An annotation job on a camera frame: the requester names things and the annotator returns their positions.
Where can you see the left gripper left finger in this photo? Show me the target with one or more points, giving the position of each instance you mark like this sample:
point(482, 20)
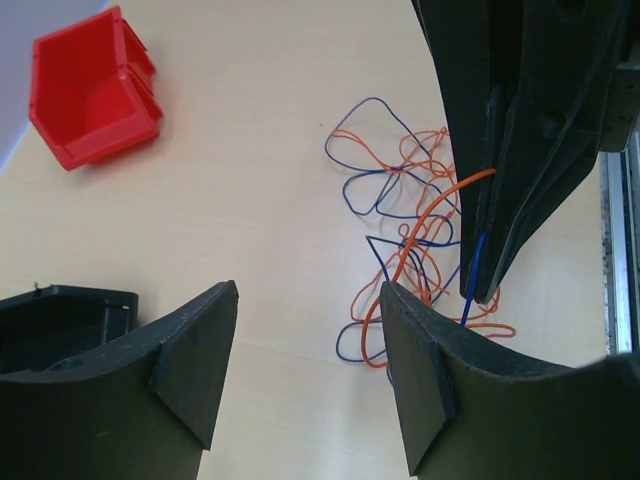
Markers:
point(143, 406)

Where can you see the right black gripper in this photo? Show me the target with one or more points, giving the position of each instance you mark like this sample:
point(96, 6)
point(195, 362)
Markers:
point(576, 95)

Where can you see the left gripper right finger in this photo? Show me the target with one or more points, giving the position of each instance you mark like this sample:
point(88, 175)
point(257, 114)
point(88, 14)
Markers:
point(470, 408)

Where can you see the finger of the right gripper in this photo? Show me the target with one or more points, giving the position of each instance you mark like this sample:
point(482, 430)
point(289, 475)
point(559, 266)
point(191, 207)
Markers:
point(466, 40)

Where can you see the red plastic bin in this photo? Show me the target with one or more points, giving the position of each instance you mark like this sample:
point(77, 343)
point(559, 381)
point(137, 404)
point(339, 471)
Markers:
point(92, 95)

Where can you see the black plastic bin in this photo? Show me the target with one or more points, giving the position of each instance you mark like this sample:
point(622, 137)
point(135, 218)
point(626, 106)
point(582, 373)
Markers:
point(48, 325)

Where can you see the aluminium rail frame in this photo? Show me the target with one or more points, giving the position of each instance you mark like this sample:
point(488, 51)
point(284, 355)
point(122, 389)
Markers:
point(619, 182)

